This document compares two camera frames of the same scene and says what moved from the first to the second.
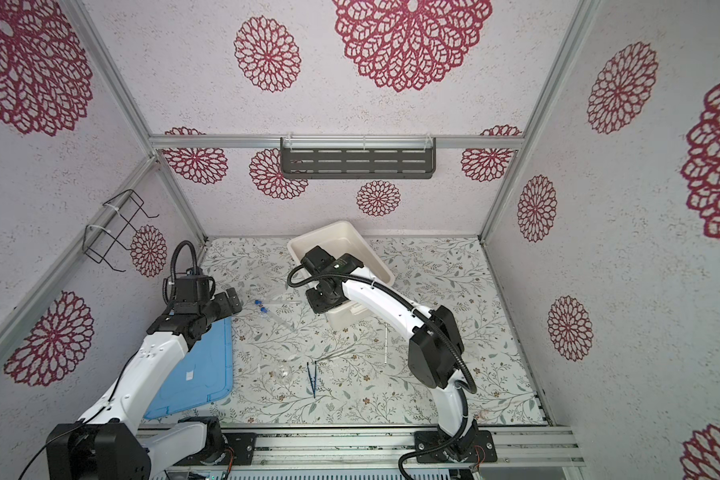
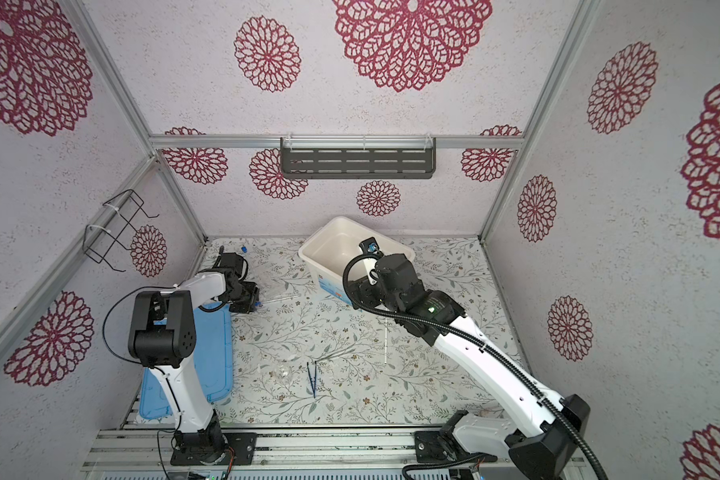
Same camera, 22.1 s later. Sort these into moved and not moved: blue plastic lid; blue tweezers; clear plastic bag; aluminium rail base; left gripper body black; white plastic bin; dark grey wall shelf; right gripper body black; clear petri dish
Moved: right gripper body black; left gripper body black; white plastic bin
Not moved: aluminium rail base; blue tweezers; blue plastic lid; clear plastic bag; clear petri dish; dark grey wall shelf
